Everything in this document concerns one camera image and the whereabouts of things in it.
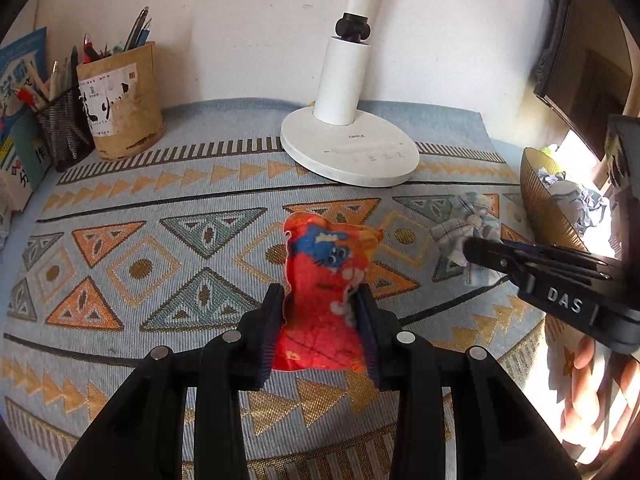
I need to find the blue book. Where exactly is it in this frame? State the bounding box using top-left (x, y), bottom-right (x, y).
top-left (0, 27), bottom-right (53, 193)

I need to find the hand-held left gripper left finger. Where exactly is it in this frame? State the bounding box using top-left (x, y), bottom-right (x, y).
top-left (55, 284), bottom-right (286, 480)

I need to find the black cable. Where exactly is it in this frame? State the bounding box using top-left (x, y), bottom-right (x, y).
top-left (537, 0), bottom-right (573, 91)

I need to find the black monitor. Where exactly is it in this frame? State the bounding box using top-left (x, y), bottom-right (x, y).
top-left (532, 0), bottom-right (636, 161)

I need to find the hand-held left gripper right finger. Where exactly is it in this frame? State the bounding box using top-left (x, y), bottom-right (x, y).
top-left (352, 284), bottom-right (581, 480)

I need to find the patterned woven mat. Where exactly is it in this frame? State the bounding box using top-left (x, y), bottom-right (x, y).
top-left (0, 100), bottom-right (551, 480)

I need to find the black mesh pen holder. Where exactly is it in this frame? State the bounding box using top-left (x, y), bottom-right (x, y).
top-left (34, 85), bottom-right (96, 173)

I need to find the amber ribbed glass bowl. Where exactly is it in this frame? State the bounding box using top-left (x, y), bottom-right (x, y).
top-left (520, 146), bottom-right (621, 261)

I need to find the person's right hand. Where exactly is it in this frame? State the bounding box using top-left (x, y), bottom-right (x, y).
top-left (565, 335), bottom-right (633, 466)

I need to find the small paper ball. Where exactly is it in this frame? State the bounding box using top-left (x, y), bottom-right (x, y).
top-left (430, 192), bottom-right (503, 286)

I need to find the kraft paper pen holder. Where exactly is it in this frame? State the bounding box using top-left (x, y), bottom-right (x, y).
top-left (76, 41), bottom-right (165, 161)

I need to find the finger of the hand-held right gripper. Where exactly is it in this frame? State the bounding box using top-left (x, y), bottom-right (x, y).
top-left (462, 237), bottom-right (612, 287)
top-left (500, 241), bottom-right (621, 269)

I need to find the white desk lamp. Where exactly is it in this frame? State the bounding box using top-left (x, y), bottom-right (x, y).
top-left (280, 0), bottom-right (420, 187)

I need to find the red snack packet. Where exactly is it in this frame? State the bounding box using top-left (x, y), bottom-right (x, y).
top-left (272, 211), bottom-right (385, 373)

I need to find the silver pen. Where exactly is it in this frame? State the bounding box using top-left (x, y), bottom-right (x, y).
top-left (124, 6), bottom-right (150, 51)

